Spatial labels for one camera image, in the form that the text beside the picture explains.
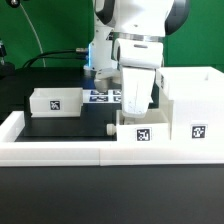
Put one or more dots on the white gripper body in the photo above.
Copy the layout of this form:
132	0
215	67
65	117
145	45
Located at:
138	62

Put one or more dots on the fiducial marker sheet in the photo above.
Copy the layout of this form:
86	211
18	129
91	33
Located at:
110	96

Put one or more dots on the white rear drawer with tag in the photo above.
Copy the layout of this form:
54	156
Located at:
56	102

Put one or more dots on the white drawer with tag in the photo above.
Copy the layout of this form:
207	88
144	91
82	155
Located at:
153	127
56	102

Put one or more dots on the white front drawer with tag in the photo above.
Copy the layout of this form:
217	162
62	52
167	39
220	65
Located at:
153	127

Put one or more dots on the black camera stand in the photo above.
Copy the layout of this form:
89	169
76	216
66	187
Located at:
6	68

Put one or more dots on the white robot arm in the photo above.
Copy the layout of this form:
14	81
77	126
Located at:
140	20

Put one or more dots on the white fence frame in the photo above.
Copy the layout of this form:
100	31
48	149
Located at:
15	153

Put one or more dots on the white drawer cabinet box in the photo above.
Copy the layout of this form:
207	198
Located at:
192	99

